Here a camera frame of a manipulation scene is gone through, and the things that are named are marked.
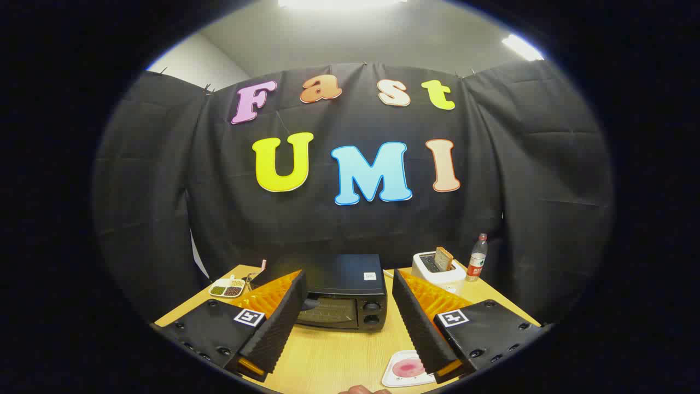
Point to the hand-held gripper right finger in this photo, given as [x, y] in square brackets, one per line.
[418, 328]

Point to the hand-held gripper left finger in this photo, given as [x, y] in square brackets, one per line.
[284, 323]

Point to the pink round food slice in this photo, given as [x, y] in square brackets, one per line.
[407, 368]

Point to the white square plate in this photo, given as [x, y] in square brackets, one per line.
[394, 377]

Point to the black toaster oven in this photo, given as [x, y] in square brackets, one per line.
[344, 273]

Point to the white toaster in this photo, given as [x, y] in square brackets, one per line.
[432, 274]

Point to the divided white dish of beans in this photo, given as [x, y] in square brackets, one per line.
[227, 288]

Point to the toasted bread slice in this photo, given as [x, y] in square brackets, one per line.
[444, 258]

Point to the clear water bottle red label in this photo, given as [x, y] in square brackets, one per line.
[477, 262]

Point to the black backdrop cloth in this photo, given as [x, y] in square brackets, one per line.
[355, 230]

